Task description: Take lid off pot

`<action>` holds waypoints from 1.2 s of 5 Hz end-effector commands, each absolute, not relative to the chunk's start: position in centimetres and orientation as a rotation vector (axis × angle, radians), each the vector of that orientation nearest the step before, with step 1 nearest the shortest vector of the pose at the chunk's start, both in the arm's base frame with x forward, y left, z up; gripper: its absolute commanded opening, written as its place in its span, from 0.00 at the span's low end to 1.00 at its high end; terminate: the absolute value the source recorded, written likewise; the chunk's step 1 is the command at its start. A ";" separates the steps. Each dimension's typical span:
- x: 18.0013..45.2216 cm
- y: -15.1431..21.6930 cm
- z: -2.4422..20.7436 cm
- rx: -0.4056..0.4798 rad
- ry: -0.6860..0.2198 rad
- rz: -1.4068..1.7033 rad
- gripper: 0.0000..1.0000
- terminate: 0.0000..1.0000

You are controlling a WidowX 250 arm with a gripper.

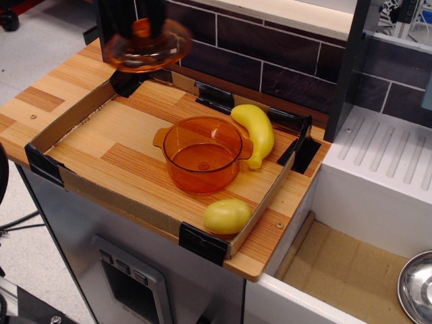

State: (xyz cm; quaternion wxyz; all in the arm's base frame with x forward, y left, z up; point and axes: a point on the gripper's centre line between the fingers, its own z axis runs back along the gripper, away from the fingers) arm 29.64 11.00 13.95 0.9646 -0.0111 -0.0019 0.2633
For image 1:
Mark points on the orange transparent pot lid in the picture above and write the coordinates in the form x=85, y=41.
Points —
x=143, y=53

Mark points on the orange transparent plastic pot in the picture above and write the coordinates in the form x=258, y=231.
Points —
x=203, y=154

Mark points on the toy dishwasher front panel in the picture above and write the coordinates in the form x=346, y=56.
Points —
x=139, y=288

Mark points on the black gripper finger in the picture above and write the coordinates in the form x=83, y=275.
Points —
x=156, y=15
x=124, y=15

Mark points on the yellow toy potato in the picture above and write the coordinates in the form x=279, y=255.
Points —
x=227, y=216

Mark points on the cardboard fence with black tape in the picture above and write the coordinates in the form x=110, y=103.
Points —
x=102, y=148

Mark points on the yellow toy banana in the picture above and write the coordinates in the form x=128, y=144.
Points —
x=260, y=131

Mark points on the black vertical post right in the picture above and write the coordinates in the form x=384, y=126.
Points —
x=342, y=102

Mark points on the silver metal bowl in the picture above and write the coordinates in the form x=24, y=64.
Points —
x=414, y=288

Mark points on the white toy sink unit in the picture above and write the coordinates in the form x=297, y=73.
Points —
x=367, y=214

